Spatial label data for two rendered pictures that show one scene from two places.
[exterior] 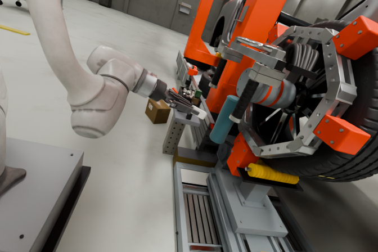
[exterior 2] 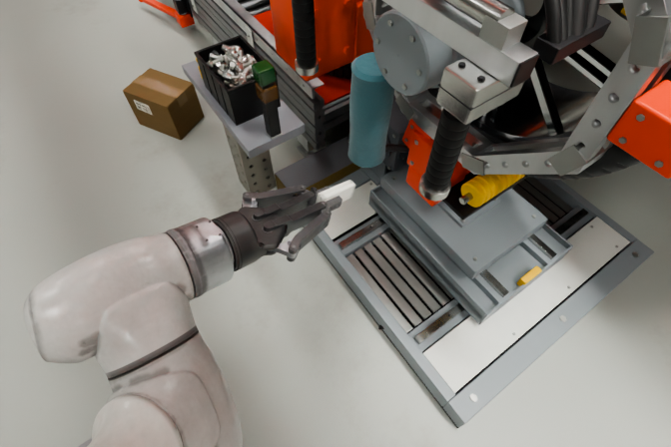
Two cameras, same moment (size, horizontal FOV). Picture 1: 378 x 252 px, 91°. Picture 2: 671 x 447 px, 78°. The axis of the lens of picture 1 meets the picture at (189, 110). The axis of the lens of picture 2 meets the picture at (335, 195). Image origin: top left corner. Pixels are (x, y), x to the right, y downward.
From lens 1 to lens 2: 41 cm
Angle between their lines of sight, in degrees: 34
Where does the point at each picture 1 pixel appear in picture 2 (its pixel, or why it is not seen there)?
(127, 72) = (163, 307)
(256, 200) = not seen: hidden behind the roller
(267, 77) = (493, 100)
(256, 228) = (501, 250)
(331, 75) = not seen: outside the picture
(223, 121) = (369, 128)
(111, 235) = (292, 406)
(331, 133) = (655, 145)
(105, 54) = (76, 323)
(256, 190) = not seen: hidden behind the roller
